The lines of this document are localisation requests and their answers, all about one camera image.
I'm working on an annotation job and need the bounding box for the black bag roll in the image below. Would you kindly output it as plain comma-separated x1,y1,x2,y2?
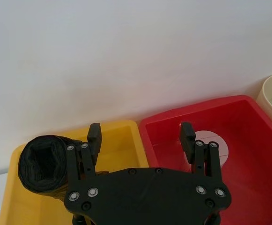
18,134,110,201

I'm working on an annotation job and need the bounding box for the cream plastic bin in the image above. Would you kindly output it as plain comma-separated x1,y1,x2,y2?
256,72,272,142

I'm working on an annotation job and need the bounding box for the yellow plastic bin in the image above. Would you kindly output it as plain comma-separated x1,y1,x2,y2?
0,120,149,225

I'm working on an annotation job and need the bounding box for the white tape roll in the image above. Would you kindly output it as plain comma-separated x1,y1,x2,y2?
182,130,230,170

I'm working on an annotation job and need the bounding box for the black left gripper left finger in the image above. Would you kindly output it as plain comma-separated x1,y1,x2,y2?
66,122,103,181

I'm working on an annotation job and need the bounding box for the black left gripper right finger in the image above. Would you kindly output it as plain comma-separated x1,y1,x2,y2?
179,121,221,179

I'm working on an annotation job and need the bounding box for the red plastic bin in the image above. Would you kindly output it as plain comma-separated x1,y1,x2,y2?
138,94,272,225

